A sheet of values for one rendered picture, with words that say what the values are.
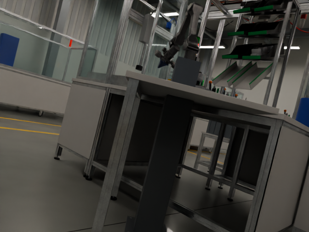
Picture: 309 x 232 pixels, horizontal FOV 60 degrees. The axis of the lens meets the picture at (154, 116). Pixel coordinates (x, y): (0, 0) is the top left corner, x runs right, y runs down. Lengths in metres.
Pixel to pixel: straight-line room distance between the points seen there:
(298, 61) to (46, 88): 10.31
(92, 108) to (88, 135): 0.25
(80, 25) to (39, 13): 1.47
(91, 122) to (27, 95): 4.17
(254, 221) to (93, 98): 1.71
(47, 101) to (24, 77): 0.75
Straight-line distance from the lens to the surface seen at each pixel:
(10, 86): 6.46
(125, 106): 1.20
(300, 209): 2.25
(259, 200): 1.55
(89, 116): 2.57
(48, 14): 10.12
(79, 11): 10.66
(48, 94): 6.78
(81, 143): 2.62
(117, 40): 2.56
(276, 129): 1.53
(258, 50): 1.87
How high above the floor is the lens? 0.70
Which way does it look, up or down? level
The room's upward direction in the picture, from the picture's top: 14 degrees clockwise
